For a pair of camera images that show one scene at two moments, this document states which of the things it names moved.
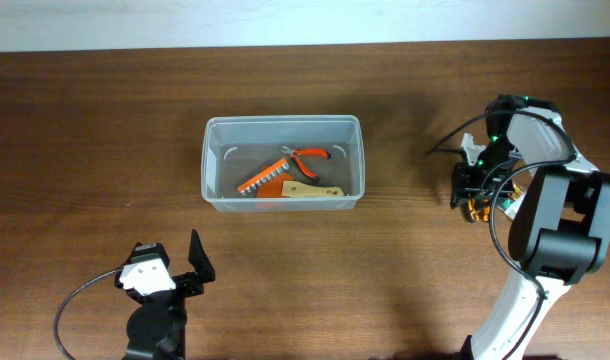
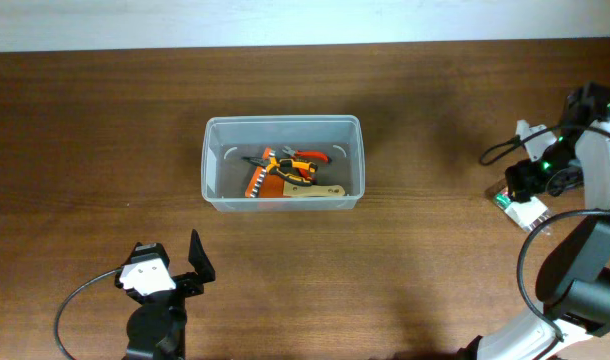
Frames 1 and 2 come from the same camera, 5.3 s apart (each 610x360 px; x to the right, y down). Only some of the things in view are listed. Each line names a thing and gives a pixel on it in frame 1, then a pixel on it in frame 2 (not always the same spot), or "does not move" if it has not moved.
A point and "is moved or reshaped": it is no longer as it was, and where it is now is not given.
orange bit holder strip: [271, 172] is moved or reshaped
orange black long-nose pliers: [475, 206] to [288, 170]
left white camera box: [149, 277] does not move
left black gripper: [193, 283] does not move
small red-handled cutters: [295, 158] does not move
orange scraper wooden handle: [282, 186] does not move
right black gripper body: [494, 160] to [554, 173]
